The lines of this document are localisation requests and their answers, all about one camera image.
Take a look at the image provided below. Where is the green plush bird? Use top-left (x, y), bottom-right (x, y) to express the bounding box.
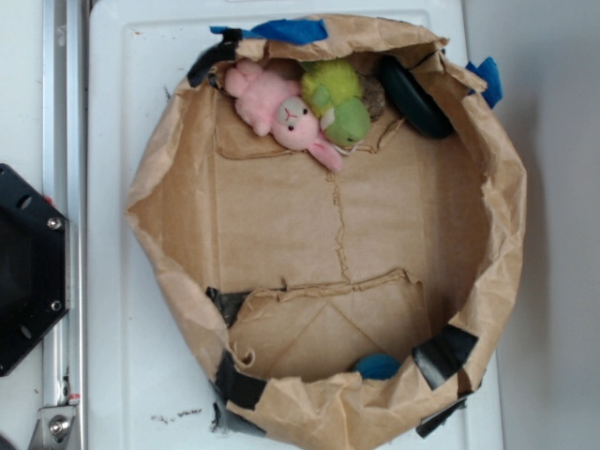
top-left (300, 59), bottom-right (371, 147)

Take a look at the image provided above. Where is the brown paper bag bin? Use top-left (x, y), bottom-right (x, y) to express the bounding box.
top-left (126, 14), bottom-right (527, 449)

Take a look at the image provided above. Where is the pink plush bunny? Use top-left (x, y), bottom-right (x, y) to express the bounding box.
top-left (224, 59), bottom-right (343, 173)

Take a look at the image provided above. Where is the grey brown fuzzy ball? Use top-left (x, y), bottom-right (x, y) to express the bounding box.
top-left (359, 74), bottom-right (386, 122)

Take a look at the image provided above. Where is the blue fuzzy ball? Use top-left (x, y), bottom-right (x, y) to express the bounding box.
top-left (352, 353), bottom-right (401, 381)

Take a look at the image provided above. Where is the dark teal oval case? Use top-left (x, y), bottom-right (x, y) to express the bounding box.
top-left (379, 55), bottom-right (454, 139)

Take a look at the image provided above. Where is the blue tape piece top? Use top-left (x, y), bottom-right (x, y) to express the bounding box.
top-left (209, 19), bottom-right (328, 45)

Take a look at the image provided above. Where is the blue tape piece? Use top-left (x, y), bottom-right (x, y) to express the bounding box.
top-left (465, 56), bottom-right (503, 109)
top-left (209, 19), bottom-right (328, 45)

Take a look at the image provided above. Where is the white plastic tray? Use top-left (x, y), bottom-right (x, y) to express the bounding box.
top-left (85, 0), bottom-right (505, 450)

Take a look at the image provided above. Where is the blue tape piece right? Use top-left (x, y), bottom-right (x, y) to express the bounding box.
top-left (465, 56), bottom-right (503, 109)

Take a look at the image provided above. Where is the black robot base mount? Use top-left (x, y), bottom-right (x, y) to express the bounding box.
top-left (1, 163), bottom-right (68, 377)

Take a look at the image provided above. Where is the aluminium frame rail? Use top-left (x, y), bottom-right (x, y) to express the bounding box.
top-left (29, 1), bottom-right (92, 449)

